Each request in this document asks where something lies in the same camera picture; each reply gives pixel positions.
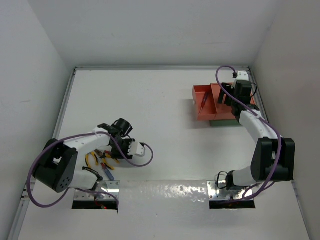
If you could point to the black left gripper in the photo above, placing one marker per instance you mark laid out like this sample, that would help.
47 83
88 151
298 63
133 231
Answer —
124 153

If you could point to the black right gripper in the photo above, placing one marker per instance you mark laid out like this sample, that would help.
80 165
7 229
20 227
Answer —
221 98

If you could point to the salmon drawer box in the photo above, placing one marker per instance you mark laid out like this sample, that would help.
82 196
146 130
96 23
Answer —
224 112

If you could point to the blue handled screwdriver top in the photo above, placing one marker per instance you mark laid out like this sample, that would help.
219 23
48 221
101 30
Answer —
203 103

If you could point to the salmon pull-out drawer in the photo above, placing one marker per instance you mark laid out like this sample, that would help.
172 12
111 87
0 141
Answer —
209 112

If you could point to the yellow handled cutting pliers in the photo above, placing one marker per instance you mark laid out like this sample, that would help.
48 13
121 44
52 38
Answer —
105 157

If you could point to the blue handled screwdriver bottom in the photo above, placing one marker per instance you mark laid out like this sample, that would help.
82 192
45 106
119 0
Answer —
107 172

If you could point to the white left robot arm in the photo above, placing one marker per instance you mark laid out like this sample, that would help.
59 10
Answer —
61 167

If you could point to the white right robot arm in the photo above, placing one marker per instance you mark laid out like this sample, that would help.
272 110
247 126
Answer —
274 156

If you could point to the green drawer box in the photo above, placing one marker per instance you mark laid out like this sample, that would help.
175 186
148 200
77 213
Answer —
224 123

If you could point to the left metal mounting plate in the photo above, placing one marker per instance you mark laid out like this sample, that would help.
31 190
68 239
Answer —
107 191

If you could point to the metal mounting plate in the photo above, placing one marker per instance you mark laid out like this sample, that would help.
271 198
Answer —
107 191
217 193

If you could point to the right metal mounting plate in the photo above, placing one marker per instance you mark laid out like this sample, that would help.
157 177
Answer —
217 193

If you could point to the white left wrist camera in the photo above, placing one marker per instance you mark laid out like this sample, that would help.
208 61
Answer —
136 149

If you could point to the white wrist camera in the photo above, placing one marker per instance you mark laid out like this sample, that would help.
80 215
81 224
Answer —
241 76
136 149

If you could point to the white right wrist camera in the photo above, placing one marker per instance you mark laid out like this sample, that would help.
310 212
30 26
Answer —
241 76

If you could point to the yellow handled long-nose pliers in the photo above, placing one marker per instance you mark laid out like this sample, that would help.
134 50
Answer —
91 156

